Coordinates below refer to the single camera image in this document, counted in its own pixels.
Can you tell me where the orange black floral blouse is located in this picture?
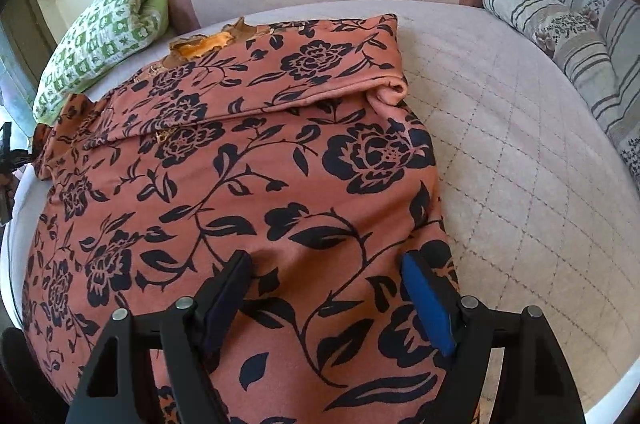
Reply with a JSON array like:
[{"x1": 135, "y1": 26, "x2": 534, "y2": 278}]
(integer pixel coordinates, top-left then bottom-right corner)
[{"x1": 22, "y1": 14, "x2": 456, "y2": 423}]

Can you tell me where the pink quilted bed cover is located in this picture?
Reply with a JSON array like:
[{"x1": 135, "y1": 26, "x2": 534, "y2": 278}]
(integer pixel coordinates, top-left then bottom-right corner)
[{"x1": 2, "y1": 1, "x2": 639, "y2": 408}]

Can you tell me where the green white patterned pillow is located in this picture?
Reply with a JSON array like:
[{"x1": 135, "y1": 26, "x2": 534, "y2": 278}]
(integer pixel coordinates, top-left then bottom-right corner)
[{"x1": 32, "y1": 0, "x2": 169, "y2": 125}]

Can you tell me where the striped floral folded quilt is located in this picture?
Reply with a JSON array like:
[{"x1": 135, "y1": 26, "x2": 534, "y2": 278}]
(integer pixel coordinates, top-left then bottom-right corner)
[{"x1": 483, "y1": 0, "x2": 640, "y2": 181}]

